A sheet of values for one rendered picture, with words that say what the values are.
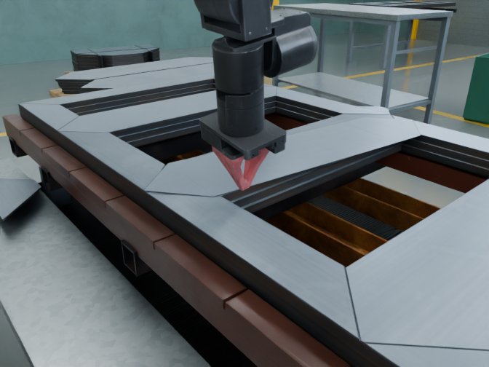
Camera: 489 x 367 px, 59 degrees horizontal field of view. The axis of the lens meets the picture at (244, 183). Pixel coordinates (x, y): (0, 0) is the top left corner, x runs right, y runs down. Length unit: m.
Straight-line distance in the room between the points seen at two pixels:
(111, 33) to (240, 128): 7.61
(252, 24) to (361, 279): 0.33
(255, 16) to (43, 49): 7.43
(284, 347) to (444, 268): 0.24
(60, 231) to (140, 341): 0.42
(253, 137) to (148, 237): 0.28
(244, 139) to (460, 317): 0.31
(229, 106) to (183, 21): 8.11
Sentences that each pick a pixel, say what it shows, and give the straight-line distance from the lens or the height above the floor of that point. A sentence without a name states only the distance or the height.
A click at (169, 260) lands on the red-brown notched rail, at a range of 0.67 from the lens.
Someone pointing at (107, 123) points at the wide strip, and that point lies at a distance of 1.18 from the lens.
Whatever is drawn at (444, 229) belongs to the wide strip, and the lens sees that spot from 0.71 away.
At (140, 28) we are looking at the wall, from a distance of 8.27.
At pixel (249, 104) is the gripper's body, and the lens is 0.51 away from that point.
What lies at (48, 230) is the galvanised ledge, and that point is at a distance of 1.09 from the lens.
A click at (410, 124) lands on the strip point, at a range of 1.19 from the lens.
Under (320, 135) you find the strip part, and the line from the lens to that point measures 1.06.
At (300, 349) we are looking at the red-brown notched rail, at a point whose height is 0.83.
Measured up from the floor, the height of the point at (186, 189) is 0.86.
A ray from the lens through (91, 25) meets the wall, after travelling 7.99.
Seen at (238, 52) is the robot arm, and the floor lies 1.13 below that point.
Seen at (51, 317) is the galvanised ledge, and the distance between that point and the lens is 0.84.
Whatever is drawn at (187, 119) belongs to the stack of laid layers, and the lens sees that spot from 1.21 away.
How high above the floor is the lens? 1.20
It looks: 25 degrees down
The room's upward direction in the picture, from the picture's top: straight up
